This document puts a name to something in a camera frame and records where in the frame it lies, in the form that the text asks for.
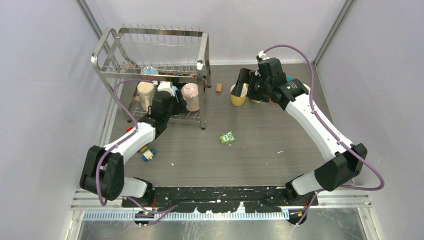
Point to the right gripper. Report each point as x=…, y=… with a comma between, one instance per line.
x=248, y=76

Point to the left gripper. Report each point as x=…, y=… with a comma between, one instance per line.
x=179, y=102

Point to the pale pink marbled mug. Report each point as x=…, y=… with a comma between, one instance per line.
x=190, y=93

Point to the pink faceted mug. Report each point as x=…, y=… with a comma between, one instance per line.
x=307, y=87

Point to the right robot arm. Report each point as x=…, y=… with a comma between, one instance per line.
x=340, y=154

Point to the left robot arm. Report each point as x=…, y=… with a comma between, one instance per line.
x=103, y=170

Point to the steel two-tier dish rack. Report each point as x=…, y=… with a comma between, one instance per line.
x=181, y=56

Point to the beige patterned mug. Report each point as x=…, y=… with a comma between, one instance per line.
x=146, y=92

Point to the small wooden block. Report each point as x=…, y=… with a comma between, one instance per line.
x=218, y=89

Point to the blue patterned mug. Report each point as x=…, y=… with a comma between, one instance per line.
x=149, y=70

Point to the colourful brick toy car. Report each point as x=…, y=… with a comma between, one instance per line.
x=147, y=153

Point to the green owl toy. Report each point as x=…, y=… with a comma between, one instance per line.
x=227, y=137

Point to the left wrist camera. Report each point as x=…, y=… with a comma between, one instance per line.
x=166, y=86

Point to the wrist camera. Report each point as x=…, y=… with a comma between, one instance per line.
x=166, y=86
x=261, y=56

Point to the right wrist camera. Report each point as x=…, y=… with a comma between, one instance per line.
x=261, y=56

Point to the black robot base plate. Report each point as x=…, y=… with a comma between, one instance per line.
x=219, y=199

